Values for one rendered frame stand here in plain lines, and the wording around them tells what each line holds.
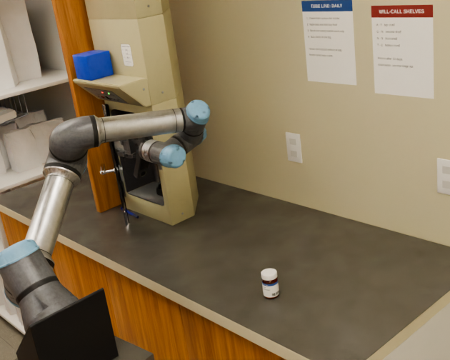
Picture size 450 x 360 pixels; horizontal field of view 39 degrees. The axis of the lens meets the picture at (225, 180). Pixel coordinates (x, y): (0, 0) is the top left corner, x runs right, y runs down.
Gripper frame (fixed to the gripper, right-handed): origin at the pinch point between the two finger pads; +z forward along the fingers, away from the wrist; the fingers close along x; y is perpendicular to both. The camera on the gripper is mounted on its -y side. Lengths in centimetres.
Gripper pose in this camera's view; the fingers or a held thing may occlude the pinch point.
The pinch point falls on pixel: (117, 147)
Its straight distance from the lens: 231.4
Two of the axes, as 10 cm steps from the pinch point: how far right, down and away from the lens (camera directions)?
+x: -7.3, 3.3, -6.0
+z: -6.7, -1.8, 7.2
